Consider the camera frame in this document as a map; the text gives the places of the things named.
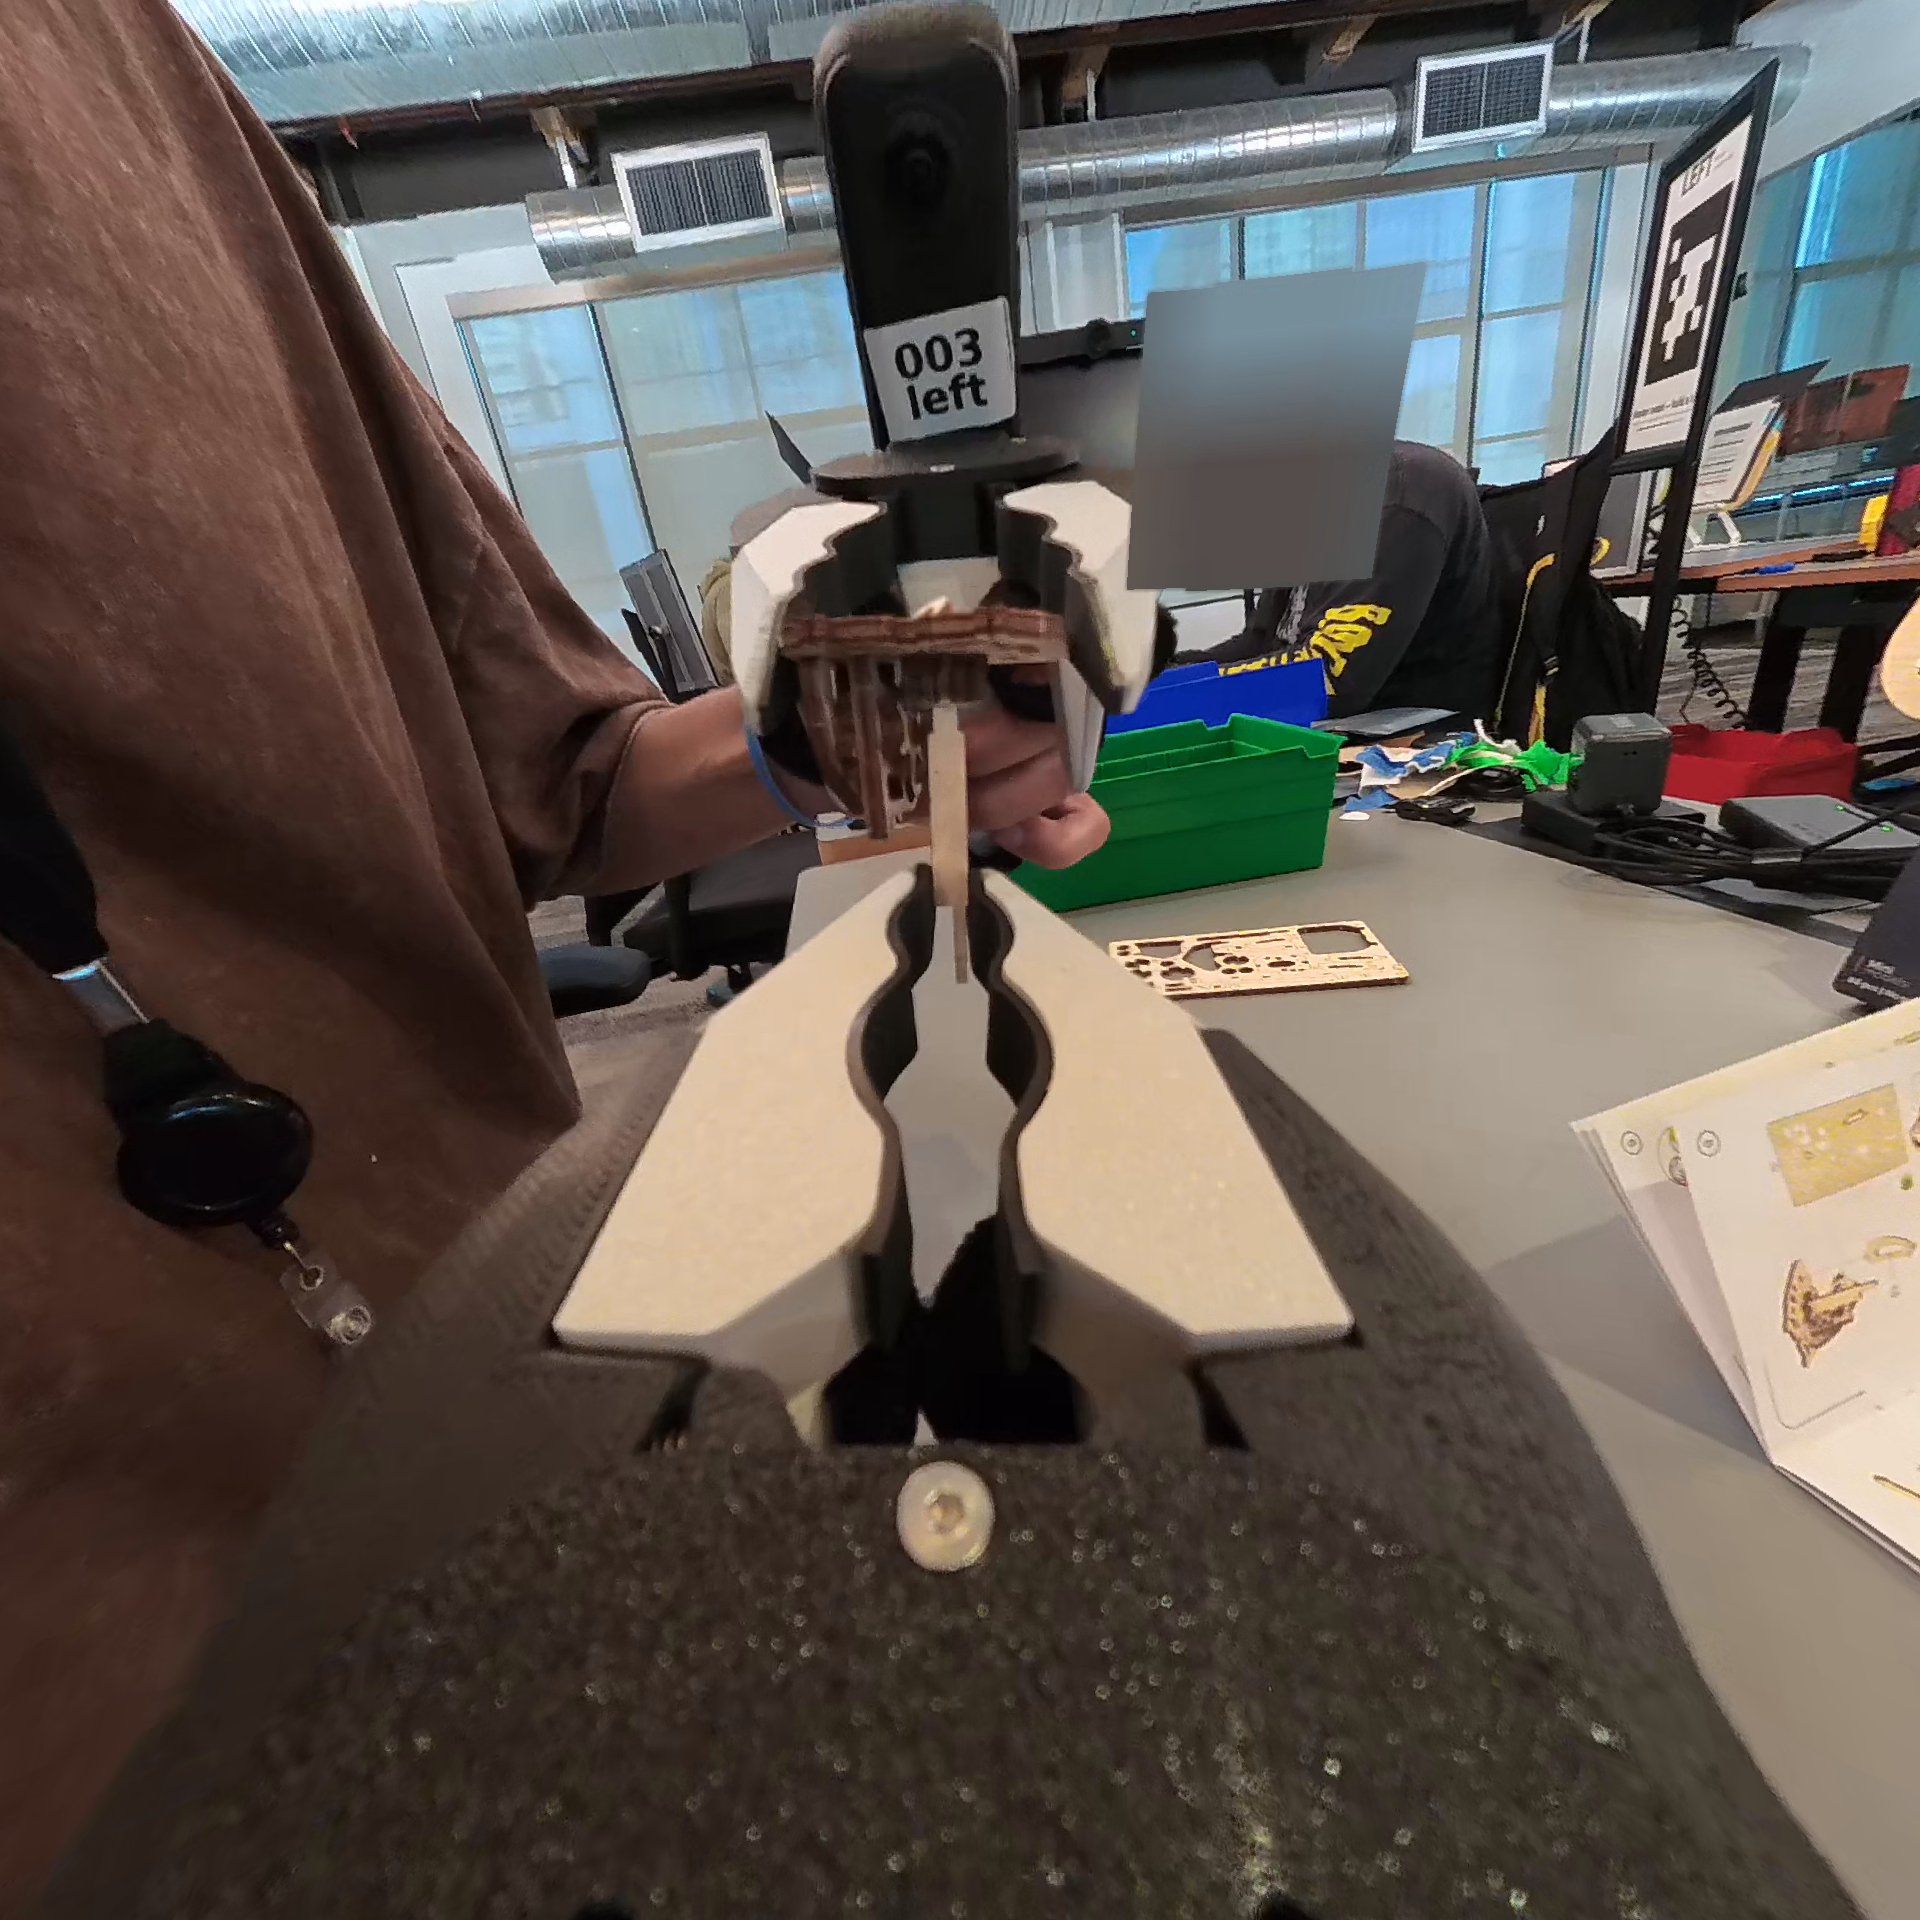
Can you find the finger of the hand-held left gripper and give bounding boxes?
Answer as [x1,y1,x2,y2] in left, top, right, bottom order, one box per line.
[729,497,889,741]
[997,479,1177,793]

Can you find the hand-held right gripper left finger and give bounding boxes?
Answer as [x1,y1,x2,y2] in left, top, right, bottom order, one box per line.
[552,863,924,1449]

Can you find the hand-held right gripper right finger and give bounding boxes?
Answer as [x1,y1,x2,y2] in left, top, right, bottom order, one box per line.
[977,865,1360,1382]

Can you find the assembled wooden model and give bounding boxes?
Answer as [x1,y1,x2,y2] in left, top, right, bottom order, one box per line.
[779,596,1056,841]

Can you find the wooden strip part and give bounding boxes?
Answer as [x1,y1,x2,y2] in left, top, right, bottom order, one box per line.
[928,704,981,988]

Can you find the person's left forearm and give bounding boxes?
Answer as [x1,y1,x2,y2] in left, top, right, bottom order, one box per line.
[515,693,782,910]

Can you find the person's left hand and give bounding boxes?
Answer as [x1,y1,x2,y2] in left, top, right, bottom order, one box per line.
[745,704,1116,872]

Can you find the blue plastic bin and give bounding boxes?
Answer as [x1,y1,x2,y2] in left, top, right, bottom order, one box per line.
[1100,655,1332,741]

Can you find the blue wristband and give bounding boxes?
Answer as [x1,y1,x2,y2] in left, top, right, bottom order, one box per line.
[741,727,826,829]

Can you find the white air vent grille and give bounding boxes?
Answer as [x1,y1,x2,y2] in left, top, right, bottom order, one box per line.
[1411,39,1557,156]
[612,134,787,254]

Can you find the punched-out wooden part sheet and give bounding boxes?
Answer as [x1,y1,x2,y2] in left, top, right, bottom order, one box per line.
[1107,918,1412,1000]

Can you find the green plastic bin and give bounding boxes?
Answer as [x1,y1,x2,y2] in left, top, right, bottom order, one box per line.
[1013,711,1346,913]

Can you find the black office chair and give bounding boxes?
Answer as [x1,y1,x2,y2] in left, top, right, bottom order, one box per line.
[538,550,819,1023]

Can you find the pile of coloured scraps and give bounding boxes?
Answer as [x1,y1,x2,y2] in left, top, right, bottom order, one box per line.
[1339,720,1576,822]

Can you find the black retractable badge reel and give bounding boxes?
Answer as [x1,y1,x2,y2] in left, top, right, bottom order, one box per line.
[53,960,378,1353]

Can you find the black flat charger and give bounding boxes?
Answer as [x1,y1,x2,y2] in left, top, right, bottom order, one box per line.
[1521,787,1710,860]

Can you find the paper instruction booklet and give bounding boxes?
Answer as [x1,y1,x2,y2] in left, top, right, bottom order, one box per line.
[1570,1000,1920,1579]

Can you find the black sign stand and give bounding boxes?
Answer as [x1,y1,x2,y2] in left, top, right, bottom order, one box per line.
[1610,57,1784,711]

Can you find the red plastic bin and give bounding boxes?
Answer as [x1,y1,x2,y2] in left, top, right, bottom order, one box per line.
[1662,723,1865,806]

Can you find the black power adapter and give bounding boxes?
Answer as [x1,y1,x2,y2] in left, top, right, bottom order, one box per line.
[1717,795,1889,865]

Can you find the black box with print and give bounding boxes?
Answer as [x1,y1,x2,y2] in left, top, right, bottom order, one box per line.
[1830,852,1920,1012]

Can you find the silver round air duct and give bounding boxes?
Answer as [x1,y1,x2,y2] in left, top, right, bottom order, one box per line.
[526,40,1778,287]

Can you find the black cube camera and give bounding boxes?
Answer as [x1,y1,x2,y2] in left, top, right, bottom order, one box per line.
[1565,711,1675,821]

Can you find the black cables bundle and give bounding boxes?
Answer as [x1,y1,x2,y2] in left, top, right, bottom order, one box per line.
[1586,815,1920,910]

